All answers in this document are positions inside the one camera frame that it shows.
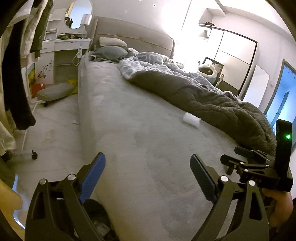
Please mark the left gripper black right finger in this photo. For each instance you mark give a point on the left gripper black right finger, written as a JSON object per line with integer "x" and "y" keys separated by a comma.
{"x": 206, "y": 178}

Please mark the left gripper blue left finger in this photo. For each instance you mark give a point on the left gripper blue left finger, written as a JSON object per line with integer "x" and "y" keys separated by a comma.
{"x": 89, "y": 176}

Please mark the small white foam piece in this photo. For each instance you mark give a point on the small white foam piece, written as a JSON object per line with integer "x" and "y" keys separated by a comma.
{"x": 191, "y": 120}

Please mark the black trash bin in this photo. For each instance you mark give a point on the black trash bin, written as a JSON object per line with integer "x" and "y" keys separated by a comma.
{"x": 100, "y": 219}

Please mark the person's right hand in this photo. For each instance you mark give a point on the person's right hand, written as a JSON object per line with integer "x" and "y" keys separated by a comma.
{"x": 283, "y": 207}

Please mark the dark grey fluffy blanket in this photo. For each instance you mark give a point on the dark grey fluffy blanket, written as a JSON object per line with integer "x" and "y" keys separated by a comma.
{"x": 242, "y": 121}

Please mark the grey bed mattress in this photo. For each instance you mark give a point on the grey bed mattress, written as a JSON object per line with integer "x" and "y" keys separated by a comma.
{"x": 147, "y": 186}

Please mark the white leaning board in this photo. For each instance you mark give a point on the white leaning board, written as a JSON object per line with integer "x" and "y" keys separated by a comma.
{"x": 257, "y": 87}

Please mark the white clothes rack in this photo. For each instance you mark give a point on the white clothes rack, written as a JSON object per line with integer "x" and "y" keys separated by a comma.
{"x": 23, "y": 150}

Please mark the beige hanging coat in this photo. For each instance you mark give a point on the beige hanging coat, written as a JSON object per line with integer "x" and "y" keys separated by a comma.
{"x": 7, "y": 140}

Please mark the grey cushioned rolling stool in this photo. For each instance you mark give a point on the grey cushioned rolling stool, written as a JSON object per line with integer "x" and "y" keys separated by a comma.
{"x": 55, "y": 92}

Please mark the white cat bed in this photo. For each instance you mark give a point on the white cat bed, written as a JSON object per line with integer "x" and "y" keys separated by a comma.
{"x": 209, "y": 72}

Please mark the black hanging garment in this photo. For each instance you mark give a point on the black hanging garment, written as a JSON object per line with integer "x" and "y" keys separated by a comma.
{"x": 15, "y": 99}

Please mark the white power strip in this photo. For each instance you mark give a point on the white power strip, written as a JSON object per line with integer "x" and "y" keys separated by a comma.
{"x": 79, "y": 52}

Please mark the grey-green pillow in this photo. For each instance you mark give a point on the grey-green pillow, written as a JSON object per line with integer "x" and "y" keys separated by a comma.
{"x": 108, "y": 54}

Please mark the blue white patterned duvet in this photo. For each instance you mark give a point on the blue white patterned duvet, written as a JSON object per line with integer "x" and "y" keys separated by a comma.
{"x": 136, "y": 62}

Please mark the white vanity dresser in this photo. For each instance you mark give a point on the white vanity dresser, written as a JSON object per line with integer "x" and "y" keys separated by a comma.
{"x": 58, "y": 61}

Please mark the cream pillow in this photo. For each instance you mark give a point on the cream pillow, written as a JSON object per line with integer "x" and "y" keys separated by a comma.
{"x": 106, "y": 41}

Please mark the dark green hanging garment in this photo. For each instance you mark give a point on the dark green hanging garment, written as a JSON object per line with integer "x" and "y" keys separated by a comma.
{"x": 41, "y": 30}

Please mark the grey upholstered headboard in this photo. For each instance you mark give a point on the grey upholstered headboard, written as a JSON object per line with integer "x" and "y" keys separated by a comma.
{"x": 135, "y": 36}

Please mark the white table lamp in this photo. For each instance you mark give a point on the white table lamp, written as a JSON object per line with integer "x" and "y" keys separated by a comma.
{"x": 86, "y": 19}

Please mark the oval vanity mirror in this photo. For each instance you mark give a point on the oval vanity mirror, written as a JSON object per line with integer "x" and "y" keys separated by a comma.
{"x": 75, "y": 12}

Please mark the grey door frame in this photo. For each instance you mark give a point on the grey door frame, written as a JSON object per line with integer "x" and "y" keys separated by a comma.
{"x": 282, "y": 102}

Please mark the black chair frame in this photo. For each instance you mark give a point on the black chair frame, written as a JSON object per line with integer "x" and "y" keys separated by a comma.
{"x": 216, "y": 69}

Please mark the large wardrobe with black frame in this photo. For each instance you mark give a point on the large wardrobe with black frame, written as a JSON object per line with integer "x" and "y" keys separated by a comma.
{"x": 233, "y": 55}

